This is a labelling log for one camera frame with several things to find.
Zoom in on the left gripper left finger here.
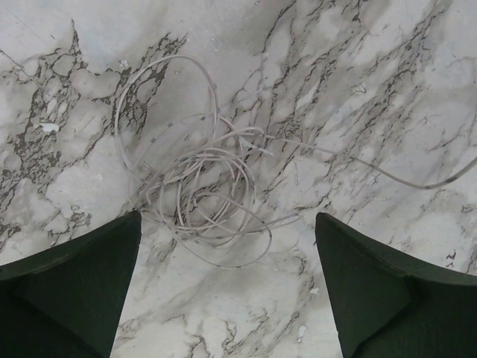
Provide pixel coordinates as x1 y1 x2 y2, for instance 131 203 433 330
1 211 142 357

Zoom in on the white cable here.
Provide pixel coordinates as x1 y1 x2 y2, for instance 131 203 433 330
114 54 477 269

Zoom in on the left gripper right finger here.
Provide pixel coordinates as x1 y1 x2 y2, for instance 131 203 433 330
315 213 476 357

